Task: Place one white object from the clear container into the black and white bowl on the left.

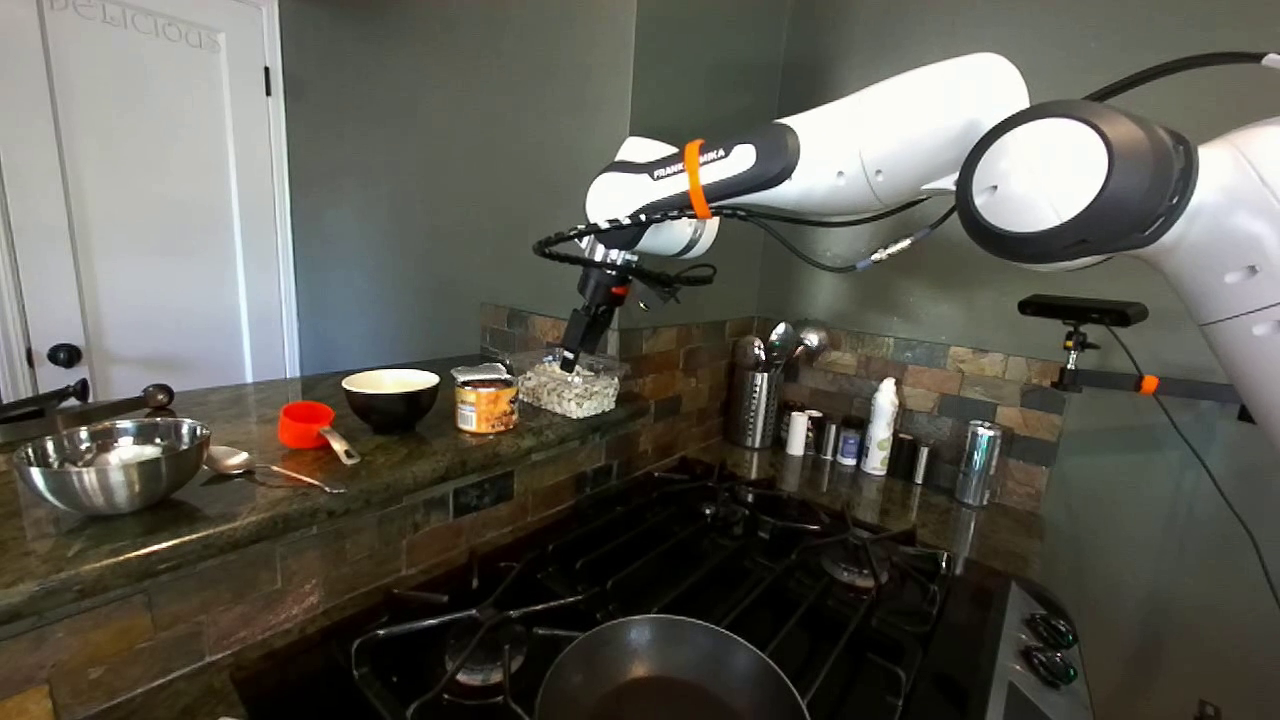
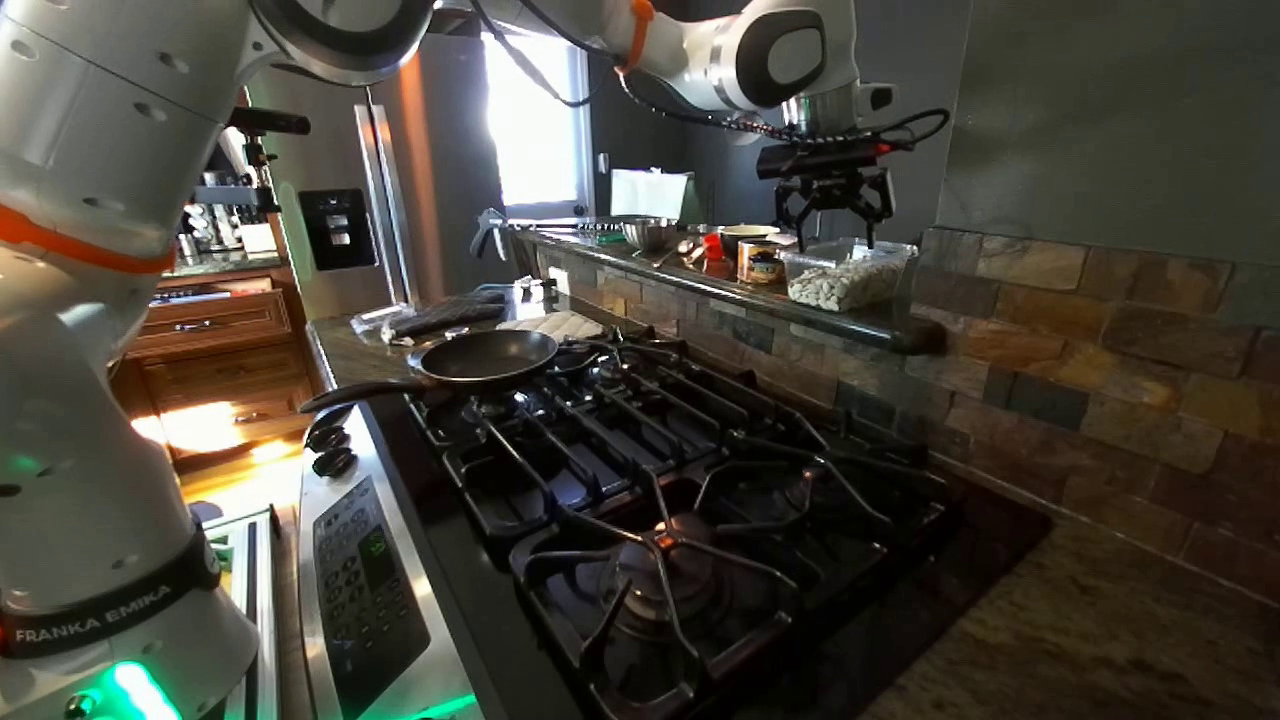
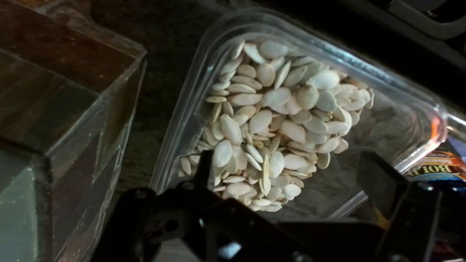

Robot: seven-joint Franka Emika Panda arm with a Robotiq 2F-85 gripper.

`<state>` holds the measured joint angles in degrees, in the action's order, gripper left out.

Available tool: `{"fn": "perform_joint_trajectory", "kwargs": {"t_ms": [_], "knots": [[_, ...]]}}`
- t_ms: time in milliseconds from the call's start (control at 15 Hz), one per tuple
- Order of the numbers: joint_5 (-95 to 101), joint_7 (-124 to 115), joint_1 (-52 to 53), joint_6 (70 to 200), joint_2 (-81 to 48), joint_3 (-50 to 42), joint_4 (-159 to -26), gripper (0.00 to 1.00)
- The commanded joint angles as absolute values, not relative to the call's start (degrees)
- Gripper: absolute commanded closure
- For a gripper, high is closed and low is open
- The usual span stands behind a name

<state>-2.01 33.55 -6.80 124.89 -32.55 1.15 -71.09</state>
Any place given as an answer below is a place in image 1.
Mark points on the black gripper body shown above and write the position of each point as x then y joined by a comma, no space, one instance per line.
609,295

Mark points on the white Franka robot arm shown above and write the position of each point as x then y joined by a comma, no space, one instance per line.
904,133

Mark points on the clear plastic container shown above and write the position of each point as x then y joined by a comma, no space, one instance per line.
572,389

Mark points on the black and white bowl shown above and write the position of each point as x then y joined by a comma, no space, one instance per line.
391,399

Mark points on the steel mixing bowl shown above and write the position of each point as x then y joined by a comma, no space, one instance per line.
115,466

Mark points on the tin can with label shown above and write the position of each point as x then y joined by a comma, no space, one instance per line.
486,401

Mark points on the small white cup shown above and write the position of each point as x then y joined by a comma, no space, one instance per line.
799,434

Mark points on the small grey shaker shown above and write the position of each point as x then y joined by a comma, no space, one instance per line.
828,442

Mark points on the black gas stove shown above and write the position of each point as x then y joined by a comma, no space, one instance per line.
745,562

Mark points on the small blue jar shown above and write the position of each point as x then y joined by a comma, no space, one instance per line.
849,446

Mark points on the orange measuring cup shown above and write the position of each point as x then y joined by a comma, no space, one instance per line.
305,426

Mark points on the white plastic bottle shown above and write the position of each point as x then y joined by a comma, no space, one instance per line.
882,428

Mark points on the thin metal utensil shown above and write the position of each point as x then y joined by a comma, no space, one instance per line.
305,476

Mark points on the small black jar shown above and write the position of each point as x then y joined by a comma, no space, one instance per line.
911,460

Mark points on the steel frying pan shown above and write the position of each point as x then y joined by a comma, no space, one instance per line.
667,673

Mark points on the metal spoon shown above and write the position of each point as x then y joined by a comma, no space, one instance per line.
231,460

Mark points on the silver drink can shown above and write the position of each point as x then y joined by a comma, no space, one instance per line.
978,466

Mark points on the white door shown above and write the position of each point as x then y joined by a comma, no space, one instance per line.
162,201

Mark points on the black door knob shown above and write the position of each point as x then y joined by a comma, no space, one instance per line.
65,358

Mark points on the black stove knob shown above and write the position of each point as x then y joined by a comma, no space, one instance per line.
1054,631
1049,667

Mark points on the black stereo camera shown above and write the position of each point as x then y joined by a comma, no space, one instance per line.
1083,309

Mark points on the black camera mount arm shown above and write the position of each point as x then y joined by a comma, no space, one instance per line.
1174,386

